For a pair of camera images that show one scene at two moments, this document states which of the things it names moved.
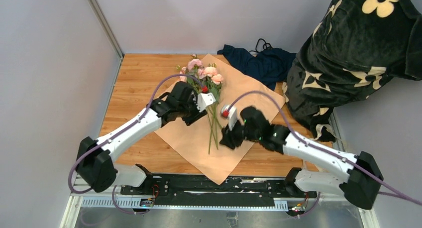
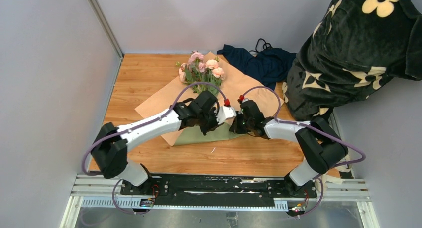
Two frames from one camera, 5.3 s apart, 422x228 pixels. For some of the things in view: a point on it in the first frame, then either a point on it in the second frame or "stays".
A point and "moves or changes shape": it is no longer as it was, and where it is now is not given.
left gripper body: [189, 113] -> [207, 121]
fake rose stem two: [192, 72] moves or changes shape
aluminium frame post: [104, 21] stays
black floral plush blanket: [363, 38] stays
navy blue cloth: [270, 65] stays
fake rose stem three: [210, 74] moves or changes shape
